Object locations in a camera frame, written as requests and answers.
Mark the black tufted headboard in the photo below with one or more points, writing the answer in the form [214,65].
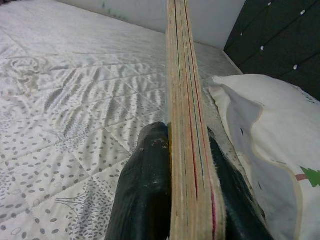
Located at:
[275,37]

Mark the white pillow with tree print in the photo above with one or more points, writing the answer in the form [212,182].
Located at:
[275,125]

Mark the orange bordered blue board book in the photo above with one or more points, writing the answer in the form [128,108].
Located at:
[185,125]

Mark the white quilted mattress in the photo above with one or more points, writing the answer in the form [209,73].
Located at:
[62,100]

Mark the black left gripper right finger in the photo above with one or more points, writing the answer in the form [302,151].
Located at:
[237,207]

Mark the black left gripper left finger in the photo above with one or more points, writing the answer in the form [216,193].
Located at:
[142,195]

